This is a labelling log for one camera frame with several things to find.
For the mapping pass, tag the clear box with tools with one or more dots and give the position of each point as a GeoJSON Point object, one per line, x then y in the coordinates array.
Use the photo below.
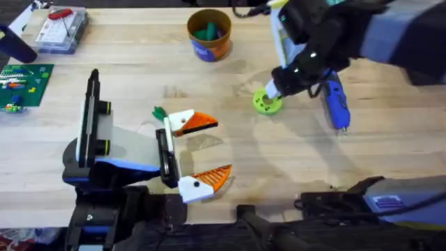
{"type": "Point", "coordinates": [61, 29]}

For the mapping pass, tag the green board with toy blocks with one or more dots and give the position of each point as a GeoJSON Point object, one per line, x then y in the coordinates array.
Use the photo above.
{"type": "Point", "coordinates": [24, 83]}

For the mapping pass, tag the dark blue cylinder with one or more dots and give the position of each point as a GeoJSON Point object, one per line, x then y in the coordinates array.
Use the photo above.
{"type": "Point", "coordinates": [15, 45]}

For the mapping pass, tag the right wrist upright pale plate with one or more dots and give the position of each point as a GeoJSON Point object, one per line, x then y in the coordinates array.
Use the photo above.
{"type": "Point", "coordinates": [284, 52]}

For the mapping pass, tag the white flat object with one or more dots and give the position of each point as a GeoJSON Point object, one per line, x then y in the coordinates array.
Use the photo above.
{"type": "Point", "coordinates": [24, 19]}

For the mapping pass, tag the green disc with holes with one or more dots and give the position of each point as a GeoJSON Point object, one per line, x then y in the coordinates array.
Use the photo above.
{"type": "Point", "coordinates": [259, 104]}

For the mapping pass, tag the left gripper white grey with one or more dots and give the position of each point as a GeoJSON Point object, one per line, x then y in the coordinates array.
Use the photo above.
{"type": "Point", "coordinates": [134, 150]}

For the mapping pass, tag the blue electric screwdriver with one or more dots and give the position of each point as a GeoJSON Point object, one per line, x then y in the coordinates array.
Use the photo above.
{"type": "Point", "coordinates": [336, 104]}

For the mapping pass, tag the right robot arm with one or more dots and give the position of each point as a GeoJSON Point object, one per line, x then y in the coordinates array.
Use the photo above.
{"type": "Point", "coordinates": [404, 31]}

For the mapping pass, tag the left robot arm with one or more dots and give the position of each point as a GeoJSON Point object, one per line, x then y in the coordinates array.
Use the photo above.
{"type": "Point", "coordinates": [104, 216]}

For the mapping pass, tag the brown tub with toys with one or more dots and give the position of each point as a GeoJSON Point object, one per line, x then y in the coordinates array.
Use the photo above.
{"type": "Point", "coordinates": [209, 38]}

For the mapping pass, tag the green toy vegetable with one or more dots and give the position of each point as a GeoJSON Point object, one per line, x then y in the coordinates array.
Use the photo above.
{"type": "Point", "coordinates": [159, 113]}

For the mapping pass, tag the left wrist upright black plate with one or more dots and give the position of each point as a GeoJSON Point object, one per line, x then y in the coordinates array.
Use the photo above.
{"type": "Point", "coordinates": [88, 118]}

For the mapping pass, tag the black rail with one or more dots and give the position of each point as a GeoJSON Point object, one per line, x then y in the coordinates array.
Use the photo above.
{"type": "Point", "coordinates": [313, 240]}

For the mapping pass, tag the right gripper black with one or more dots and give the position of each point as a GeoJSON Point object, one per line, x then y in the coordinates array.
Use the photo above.
{"type": "Point", "coordinates": [327, 42]}

